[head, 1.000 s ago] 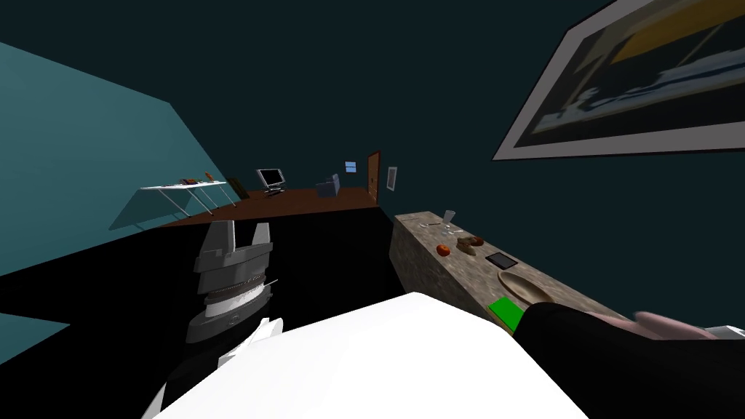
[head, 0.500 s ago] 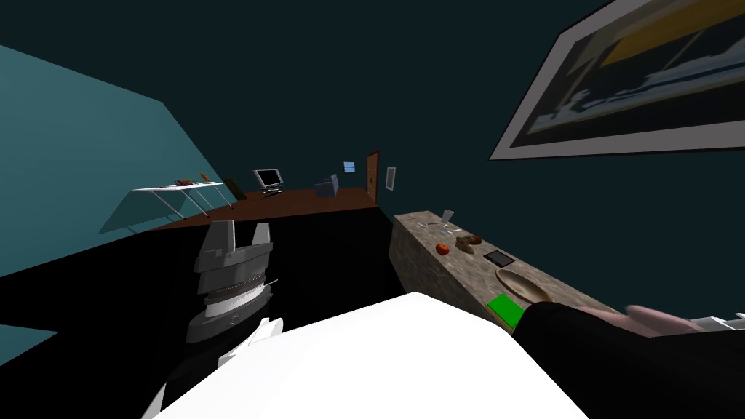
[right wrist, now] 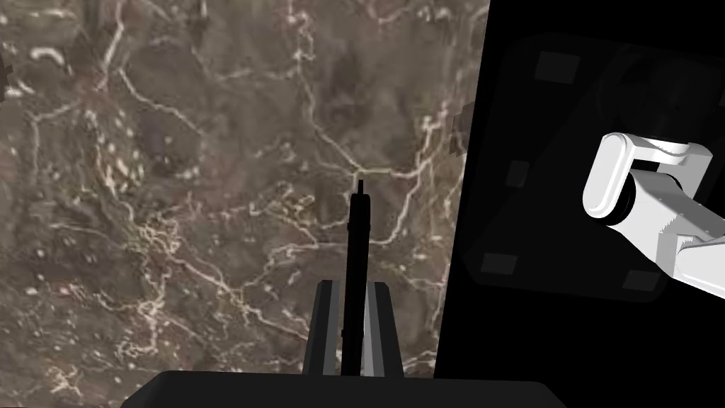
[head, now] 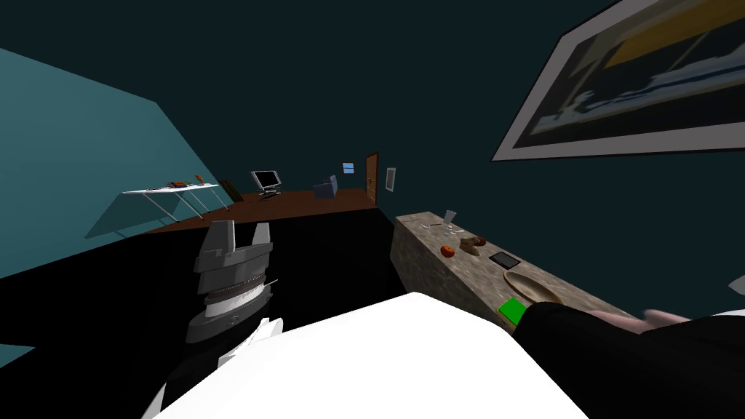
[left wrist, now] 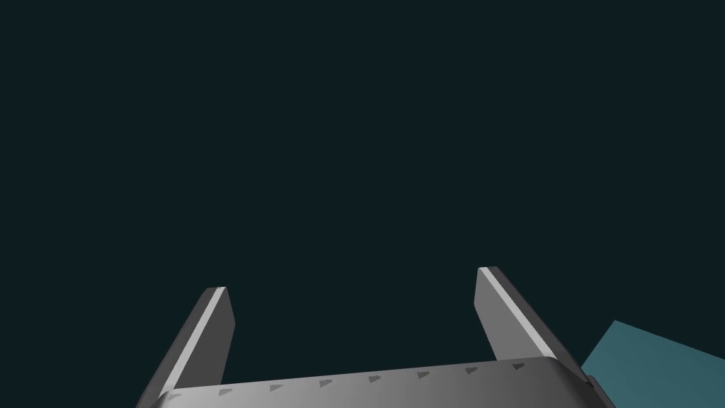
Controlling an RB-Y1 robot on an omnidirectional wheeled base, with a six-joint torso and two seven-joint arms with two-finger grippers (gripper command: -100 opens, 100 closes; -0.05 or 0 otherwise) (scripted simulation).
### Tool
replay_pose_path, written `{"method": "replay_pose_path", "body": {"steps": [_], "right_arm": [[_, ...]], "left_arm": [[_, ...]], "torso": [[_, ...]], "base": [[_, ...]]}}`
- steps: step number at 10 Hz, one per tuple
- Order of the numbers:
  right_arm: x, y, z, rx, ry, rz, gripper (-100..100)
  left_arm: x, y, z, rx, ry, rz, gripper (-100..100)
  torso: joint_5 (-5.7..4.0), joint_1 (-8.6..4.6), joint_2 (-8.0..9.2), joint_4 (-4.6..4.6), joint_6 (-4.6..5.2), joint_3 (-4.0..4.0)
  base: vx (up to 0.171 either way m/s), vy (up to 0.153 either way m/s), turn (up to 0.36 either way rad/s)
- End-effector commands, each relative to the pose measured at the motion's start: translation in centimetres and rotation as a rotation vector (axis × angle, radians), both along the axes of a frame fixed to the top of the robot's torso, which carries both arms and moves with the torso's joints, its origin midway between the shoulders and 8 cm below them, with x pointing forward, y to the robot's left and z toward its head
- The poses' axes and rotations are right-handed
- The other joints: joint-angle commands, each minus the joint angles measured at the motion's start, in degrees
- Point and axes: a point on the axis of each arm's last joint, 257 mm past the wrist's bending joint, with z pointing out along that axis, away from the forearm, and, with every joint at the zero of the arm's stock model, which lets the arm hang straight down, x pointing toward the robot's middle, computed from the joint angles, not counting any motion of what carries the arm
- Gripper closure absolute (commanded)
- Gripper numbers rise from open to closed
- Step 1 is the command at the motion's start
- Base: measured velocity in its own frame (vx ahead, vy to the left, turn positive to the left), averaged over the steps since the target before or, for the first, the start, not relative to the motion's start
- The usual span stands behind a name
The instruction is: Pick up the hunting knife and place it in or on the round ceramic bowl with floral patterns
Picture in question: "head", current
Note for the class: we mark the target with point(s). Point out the wooden shallow bowl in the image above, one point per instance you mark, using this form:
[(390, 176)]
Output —
[(527, 287)]

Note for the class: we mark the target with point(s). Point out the small white framed picture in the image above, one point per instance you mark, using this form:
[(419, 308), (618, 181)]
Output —
[(390, 179)]

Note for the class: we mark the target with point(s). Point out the blue armchair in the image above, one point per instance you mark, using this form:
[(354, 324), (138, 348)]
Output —
[(327, 188)]

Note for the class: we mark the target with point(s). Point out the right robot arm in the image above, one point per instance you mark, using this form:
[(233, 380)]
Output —
[(628, 372)]

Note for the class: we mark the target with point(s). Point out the white table with things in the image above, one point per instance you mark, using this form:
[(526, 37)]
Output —
[(169, 191)]

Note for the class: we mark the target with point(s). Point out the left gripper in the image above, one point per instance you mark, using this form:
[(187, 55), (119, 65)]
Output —
[(233, 267)]

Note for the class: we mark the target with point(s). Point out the red apple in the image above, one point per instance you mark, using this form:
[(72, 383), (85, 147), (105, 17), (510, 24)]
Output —
[(447, 251)]

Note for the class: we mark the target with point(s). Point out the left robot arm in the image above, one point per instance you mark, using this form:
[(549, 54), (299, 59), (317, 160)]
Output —
[(233, 307)]

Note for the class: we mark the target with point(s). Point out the clear drinking glass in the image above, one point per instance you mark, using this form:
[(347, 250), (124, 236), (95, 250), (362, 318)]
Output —
[(449, 217)]

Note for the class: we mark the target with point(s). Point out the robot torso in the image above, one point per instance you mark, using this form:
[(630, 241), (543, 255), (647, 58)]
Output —
[(372, 366)]

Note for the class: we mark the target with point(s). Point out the large framed wall picture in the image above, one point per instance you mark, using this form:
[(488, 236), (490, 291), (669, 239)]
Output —
[(628, 81)]

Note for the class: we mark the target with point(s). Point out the green square block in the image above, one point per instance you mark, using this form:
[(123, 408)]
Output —
[(512, 311)]

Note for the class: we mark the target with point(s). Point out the black flat tablet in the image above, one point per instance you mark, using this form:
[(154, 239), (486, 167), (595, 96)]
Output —
[(504, 259)]

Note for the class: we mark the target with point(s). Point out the black television on stand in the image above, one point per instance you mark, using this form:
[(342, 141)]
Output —
[(266, 179)]

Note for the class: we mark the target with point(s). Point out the small blue window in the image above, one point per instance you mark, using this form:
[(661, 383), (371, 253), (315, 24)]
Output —
[(348, 168)]

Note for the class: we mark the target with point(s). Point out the brown wooden door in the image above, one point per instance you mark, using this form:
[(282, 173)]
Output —
[(372, 177)]

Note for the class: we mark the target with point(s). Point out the brown bread loaf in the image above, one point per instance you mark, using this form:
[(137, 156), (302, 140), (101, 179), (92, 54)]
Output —
[(470, 245)]

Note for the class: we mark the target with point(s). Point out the silver cutlery piece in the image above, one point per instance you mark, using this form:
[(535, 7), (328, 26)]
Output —
[(432, 224)]

